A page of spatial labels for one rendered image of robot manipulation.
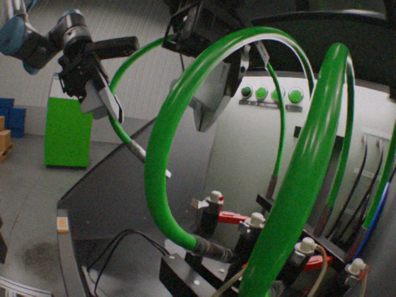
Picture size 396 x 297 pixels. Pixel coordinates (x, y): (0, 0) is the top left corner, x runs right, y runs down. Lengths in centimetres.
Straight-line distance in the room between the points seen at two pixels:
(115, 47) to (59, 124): 316
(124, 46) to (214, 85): 21
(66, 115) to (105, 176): 298
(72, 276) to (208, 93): 37
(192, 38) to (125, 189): 47
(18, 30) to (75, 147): 326
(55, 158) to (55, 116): 76
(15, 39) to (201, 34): 34
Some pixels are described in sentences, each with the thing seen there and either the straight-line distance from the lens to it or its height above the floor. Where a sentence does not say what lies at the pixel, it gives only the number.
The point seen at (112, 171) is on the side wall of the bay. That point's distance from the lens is 53.
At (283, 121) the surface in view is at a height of 129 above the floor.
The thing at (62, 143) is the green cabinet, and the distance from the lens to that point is 353.
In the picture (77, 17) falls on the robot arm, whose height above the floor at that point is 145.
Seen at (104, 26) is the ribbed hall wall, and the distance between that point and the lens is 732.
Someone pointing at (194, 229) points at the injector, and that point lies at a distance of 29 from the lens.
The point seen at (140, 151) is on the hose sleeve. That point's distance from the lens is 32.
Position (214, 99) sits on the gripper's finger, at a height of 127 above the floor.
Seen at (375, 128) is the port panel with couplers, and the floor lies 133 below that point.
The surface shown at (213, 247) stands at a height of 113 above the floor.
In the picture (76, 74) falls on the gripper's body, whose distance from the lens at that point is 35.
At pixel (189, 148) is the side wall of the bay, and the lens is 63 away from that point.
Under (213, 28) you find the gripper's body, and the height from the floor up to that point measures 135.
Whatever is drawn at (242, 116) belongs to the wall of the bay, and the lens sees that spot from 62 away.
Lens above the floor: 124
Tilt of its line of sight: 8 degrees down
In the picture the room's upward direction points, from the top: 11 degrees clockwise
